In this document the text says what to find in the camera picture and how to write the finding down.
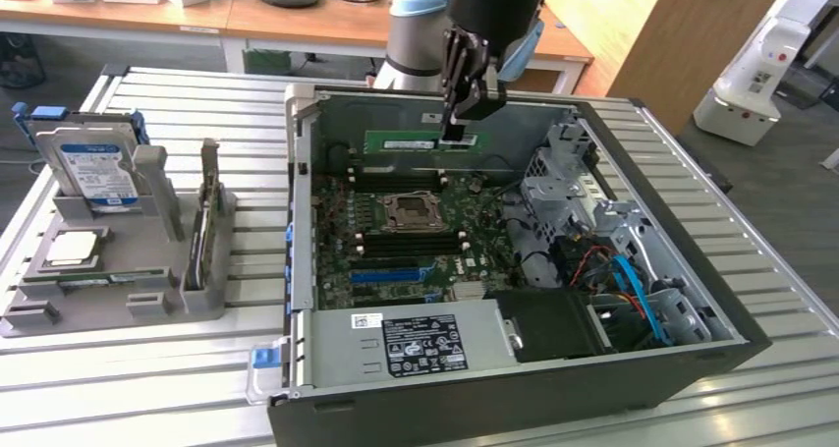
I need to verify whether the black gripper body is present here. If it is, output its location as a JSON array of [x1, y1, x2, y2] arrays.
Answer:
[[446, 0, 550, 56]]

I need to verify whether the clear latch with blue tab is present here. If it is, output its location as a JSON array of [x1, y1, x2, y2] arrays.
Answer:
[[245, 337, 291, 408]]

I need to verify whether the blue expansion slot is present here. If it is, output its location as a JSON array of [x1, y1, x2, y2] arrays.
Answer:
[[349, 268, 422, 285]]

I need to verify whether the blue disk caddy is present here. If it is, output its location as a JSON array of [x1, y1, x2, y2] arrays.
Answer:
[[10, 101, 147, 149]]

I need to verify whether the white mobile robot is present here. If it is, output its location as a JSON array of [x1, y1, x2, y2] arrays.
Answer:
[[691, 0, 839, 148]]

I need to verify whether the blue wire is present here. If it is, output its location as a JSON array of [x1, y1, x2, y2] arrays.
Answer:
[[611, 251, 673, 351]]

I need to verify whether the silver chipset heatsink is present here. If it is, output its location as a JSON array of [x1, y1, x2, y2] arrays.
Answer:
[[443, 283, 489, 302]]

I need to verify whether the wooden desk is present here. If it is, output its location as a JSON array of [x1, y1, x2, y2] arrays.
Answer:
[[0, 0, 597, 94]]

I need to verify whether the hard disk with blue label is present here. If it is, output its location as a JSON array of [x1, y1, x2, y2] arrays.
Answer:
[[35, 126, 144, 216]]

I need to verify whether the silver CPU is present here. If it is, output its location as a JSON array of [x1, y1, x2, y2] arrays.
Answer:
[[40, 230, 111, 267]]

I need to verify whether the green RAM stick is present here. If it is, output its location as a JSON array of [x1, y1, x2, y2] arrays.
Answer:
[[54, 271, 135, 287], [363, 129, 482, 152]]

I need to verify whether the black RAM slot bank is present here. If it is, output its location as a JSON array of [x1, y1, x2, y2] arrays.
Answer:
[[355, 229, 470, 260], [347, 165, 451, 194]]

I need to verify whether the metal disk bay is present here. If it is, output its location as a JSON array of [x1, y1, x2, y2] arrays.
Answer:
[[518, 115, 718, 346]]

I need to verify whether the wooden cabinet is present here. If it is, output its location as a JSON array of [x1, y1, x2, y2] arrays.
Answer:
[[542, 0, 786, 125]]

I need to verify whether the CPU socket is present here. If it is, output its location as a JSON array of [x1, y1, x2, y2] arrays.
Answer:
[[381, 191, 449, 234]]

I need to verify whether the grey parts rack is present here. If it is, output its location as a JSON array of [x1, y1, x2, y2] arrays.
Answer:
[[0, 141, 242, 340]]

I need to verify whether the black open PC case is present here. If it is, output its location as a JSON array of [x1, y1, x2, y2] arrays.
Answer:
[[266, 83, 774, 447]]

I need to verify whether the grey power supply unit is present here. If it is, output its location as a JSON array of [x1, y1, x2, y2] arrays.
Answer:
[[302, 298, 523, 390]]

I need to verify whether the green motherboard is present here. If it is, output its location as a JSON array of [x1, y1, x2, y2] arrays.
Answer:
[[309, 169, 534, 311]]

